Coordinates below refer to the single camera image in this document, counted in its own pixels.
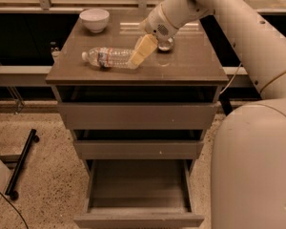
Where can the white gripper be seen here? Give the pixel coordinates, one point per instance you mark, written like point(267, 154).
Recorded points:
point(155, 23)

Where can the grey drawer cabinet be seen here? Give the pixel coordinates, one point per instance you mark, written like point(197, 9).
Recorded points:
point(190, 72)

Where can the green soda can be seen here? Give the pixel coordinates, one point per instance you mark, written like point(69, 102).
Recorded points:
point(166, 46)

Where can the black wheeled stand base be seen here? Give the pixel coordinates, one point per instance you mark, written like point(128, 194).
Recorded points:
point(10, 191)

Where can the grey bottom drawer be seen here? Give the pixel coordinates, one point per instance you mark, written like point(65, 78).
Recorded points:
point(130, 194)

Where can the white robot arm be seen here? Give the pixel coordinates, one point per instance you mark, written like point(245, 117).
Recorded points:
point(248, 169)

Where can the grey drawer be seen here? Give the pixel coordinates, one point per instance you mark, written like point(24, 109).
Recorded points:
point(137, 116)
point(138, 144)
point(130, 194)

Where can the white ceramic bowl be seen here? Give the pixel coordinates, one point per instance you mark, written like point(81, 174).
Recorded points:
point(95, 20)

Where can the grey top drawer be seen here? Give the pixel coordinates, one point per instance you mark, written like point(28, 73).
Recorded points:
point(137, 116)

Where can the clear plastic water bottle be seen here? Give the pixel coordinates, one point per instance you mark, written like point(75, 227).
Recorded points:
point(104, 57)

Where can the grey middle drawer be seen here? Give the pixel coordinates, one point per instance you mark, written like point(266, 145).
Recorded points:
point(138, 144)

